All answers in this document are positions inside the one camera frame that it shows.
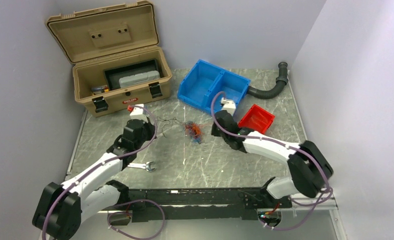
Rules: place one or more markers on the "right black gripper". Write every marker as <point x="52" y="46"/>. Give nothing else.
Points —
<point x="213" y="131"/>

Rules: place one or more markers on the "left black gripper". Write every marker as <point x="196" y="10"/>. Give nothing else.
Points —
<point x="150" y="128"/>

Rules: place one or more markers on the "red plastic bin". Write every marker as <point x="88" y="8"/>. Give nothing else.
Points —
<point x="257" y="118"/>

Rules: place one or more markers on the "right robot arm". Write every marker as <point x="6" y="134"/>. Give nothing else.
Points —
<point x="308" y="168"/>

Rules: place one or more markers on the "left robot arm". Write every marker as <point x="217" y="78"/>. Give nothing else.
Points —
<point x="95" y="177"/>

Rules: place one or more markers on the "silver open-end wrench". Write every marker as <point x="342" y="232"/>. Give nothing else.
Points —
<point x="148" y="166"/>

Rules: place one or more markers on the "blue double plastic bin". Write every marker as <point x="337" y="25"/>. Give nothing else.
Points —
<point x="205" y="80"/>

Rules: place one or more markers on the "grey case in toolbox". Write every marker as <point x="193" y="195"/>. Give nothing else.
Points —
<point x="138" y="78"/>

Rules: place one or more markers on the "yellow black tool in toolbox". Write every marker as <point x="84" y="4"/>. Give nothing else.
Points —
<point x="99" y="89"/>

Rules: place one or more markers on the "black tray in toolbox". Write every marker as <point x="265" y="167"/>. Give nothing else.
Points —
<point x="113" y="75"/>

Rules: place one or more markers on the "tan plastic toolbox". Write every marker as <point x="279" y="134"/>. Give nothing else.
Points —
<point x="108" y="37"/>

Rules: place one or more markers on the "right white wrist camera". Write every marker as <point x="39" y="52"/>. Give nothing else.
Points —
<point x="228" y="105"/>

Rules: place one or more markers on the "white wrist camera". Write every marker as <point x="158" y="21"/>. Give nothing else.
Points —
<point x="137" y="112"/>
<point x="228" y="105"/>

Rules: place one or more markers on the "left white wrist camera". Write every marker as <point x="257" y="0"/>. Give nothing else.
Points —
<point x="137" y="112"/>

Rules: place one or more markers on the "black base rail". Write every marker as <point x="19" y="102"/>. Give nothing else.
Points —
<point x="154" y="211"/>

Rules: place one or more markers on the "aluminium frame rail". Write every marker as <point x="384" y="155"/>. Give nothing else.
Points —
<point x="315" y="203"/>

